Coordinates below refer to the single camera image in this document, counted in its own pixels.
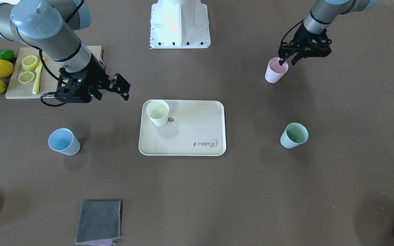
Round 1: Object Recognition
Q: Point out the mint green cup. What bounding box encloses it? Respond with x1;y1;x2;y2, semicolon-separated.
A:
280;123;308;149

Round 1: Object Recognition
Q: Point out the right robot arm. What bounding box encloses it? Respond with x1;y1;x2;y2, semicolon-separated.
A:
0;0;130;105

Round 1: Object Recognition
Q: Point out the cream rabbit serving tray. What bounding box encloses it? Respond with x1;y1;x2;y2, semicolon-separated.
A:
138;99;227;156

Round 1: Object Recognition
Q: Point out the light blue cup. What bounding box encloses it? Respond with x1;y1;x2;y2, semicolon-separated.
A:
48;128;81;156

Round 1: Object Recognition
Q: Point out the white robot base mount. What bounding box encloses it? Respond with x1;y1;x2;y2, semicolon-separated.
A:
149;0;211;49

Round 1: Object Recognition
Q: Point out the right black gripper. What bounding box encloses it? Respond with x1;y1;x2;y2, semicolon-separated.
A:
55;55;130;103

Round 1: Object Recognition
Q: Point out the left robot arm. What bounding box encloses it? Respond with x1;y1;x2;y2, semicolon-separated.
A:
278;0;379;65

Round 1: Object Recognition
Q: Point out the lower lemon slice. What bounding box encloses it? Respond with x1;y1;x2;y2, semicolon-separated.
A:
17;71;35;84

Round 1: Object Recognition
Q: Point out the grey folded cloth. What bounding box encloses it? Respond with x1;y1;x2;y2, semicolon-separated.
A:
75;200;122;246

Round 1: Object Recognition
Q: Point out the pink cup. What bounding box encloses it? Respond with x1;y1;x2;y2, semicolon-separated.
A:
265;57;289;83

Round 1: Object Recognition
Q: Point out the yellow plastic knife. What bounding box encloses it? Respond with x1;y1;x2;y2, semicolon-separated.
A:
32;61;43;95

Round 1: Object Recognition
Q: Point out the bamboo cutting board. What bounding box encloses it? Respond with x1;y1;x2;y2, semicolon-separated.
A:
5;45;103;99

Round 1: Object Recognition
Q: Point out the upper lemon slice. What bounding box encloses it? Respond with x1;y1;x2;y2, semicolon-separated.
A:
21;55;39;71

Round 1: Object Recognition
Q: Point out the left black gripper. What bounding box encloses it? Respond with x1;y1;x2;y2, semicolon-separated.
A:
278;25;332;66

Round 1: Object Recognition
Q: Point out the pale yellow cup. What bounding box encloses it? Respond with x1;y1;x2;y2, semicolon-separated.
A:
146;100;170;127

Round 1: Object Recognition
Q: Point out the whole lemon near lime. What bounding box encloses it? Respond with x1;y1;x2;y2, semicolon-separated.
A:
0;59;14;79

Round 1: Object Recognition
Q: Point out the lemon slice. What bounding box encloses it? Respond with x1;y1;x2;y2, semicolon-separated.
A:
21;55;39;71
17;71;35;84

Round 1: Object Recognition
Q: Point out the green lime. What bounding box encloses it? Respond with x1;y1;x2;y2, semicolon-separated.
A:
0;49;14;62

